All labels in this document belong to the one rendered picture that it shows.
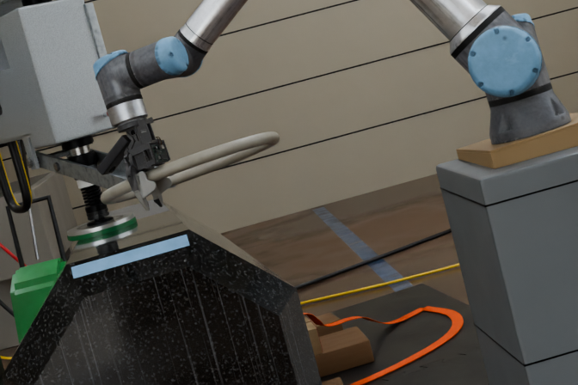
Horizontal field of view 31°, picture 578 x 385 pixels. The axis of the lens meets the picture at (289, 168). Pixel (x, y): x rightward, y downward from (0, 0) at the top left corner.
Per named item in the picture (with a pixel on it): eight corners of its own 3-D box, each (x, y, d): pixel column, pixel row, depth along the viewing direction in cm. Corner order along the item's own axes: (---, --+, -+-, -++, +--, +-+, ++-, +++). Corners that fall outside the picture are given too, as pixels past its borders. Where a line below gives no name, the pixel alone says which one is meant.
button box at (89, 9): (99, 97, 323) (74, 9, 320) (107, 94, 324) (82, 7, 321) (110, 94, 316) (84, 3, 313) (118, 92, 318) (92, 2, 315)
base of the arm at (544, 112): (562, 119, 251) (550, 80, 250) (579, 121, 232) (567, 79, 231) (486, 142, 252) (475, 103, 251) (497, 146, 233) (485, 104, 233)
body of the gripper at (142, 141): (155, 166, 241) (138, 117, 241) (126, 177, 244) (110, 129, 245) (172, 162, 248) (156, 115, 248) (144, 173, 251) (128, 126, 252)
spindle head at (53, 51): (16, 161, 336) (-22, 27, 331) (76, 144, 348) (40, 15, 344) (58, 154, 307) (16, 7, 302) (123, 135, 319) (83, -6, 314)
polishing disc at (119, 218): (68, 239, 311) (67, 235, 311) (67, 231, 332) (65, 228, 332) (137, 219, 316) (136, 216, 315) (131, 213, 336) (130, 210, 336)
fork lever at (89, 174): (25, 168, 336) (21, 154, 334) (78, 153, 346) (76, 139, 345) (127, 202, 281) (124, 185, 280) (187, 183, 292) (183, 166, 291)
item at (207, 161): (75, 217, 275) (71, 207, 275) (225, 168, 302) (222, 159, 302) (150, 180, 234) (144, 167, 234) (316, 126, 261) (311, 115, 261)
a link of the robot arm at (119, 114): (99, 112, 245) (122, 109, 253) (106, 131, 244) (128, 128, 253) (128, 100, 241) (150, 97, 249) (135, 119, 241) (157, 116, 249)
